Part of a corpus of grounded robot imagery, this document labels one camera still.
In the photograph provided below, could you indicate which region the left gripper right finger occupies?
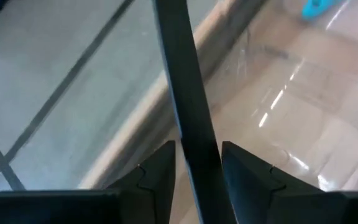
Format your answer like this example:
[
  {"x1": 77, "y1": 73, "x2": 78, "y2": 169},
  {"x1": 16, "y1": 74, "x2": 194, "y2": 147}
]
[{"x1": 221, "y1": 141, "x2": 358, "y2": 224}]

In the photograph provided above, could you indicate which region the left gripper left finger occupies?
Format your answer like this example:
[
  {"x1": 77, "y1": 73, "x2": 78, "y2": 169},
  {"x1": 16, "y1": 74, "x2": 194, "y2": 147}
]
[{"x1": 0, "y1": 140, "x2": 176, "y2": 224}]

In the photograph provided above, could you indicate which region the black slotted spoon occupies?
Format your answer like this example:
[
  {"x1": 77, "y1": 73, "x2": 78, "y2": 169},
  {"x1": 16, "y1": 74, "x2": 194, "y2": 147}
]
[{"x1": 152, "y1": 0, "x2": 238, "y2": 224}]

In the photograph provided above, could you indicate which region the clear plastic bin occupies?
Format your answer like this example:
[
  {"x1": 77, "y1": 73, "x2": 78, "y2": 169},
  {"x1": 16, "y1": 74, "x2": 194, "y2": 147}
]
[{"x1": 203, "y1": 27, "x2": 358, "y2": 194}]

